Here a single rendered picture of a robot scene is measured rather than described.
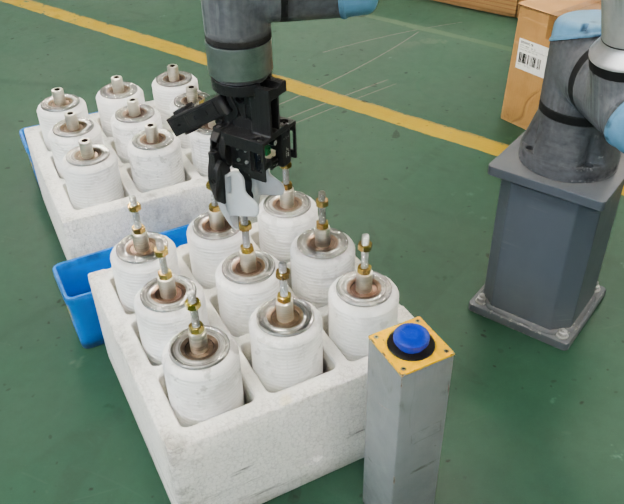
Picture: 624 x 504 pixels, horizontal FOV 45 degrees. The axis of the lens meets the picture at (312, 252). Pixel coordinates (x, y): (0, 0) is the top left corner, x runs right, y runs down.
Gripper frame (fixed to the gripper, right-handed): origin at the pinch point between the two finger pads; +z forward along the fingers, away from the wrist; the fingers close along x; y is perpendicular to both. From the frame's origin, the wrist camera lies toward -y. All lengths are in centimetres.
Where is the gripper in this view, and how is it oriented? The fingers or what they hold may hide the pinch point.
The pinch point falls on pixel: (240, 211)
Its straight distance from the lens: 100.2
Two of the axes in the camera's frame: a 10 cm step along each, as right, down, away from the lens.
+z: 0.2, 8.0, 6.0
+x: 5.3, -5.2, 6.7
